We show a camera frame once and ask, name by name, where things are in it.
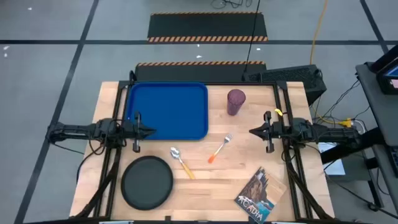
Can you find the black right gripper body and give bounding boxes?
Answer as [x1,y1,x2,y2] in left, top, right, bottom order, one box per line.
[264,111,289,154]

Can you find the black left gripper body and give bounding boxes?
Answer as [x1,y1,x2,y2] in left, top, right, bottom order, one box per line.
[123,111,142,153]

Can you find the blue plastic tray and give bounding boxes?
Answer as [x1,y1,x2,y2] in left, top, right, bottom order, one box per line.
[124,82,209,141]

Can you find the purple plastic cup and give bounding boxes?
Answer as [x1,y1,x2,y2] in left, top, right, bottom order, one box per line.
[226,89,246,116]

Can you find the fork with orange handle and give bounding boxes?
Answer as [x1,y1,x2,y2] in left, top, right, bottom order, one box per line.
[208,133,234,164]

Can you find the black round plate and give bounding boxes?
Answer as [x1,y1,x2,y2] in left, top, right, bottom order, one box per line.
[121,156,174,211]

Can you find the spoon with yellow-orange handle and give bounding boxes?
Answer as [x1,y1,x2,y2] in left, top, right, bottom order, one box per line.
[170,147,196,180]

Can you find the black perforated computer case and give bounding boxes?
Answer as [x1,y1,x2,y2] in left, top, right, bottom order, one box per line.
[242,64,327,106]

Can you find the Acadia picture book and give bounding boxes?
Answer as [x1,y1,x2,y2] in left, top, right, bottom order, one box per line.
[234,166,287,224]

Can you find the white paper sheet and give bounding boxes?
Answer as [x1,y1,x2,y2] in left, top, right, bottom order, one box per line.
[317,141,346,177]

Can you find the black side table stand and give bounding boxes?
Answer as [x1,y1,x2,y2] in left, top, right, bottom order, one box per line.
[320,127,386,212]

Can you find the narrow black hazard-striped floor mat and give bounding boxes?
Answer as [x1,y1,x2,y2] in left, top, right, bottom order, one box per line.
[135,61,267,83]

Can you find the grey side table top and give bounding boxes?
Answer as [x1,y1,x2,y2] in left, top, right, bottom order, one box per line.
[356,62,398,147]

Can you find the large black hazard-striped floor mat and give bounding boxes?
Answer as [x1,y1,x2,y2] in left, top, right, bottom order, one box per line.
[147,11,269,43]

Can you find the black monitor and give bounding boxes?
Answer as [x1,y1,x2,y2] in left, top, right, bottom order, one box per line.
[369,45,398,96]

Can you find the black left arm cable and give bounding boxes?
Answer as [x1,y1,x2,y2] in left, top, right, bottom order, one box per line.
[76,143,106,184]

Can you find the long black floor cable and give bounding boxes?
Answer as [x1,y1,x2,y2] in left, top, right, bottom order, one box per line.
[243,0,261,75]

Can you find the yellow power cable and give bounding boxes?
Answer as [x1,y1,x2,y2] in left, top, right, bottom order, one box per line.
[310,0,353,128]

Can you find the coiled black cable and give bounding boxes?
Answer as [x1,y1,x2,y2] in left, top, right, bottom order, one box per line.
[211,0,253,9]

